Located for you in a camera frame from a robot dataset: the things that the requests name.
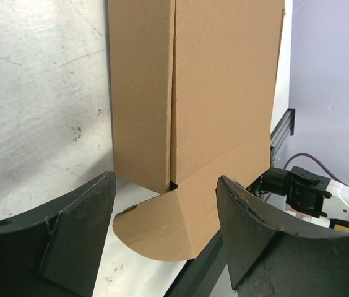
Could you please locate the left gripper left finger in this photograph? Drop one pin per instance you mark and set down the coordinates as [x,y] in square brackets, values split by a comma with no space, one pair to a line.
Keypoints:
[55,249]

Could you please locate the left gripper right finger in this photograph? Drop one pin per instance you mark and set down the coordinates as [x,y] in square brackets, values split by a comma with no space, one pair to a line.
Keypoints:
[272,253]

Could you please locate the large brown cardboard box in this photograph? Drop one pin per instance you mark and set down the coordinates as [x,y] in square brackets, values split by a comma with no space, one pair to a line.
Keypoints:
[192,93]

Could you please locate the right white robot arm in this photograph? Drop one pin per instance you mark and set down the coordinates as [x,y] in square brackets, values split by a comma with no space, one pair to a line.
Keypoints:
[323,201]

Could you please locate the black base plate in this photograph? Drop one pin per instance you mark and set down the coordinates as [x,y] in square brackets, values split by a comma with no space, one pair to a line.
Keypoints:
[199,276]

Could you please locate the aluminium frame rail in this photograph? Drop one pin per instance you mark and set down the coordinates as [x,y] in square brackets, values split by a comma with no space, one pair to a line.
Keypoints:
[280,138]

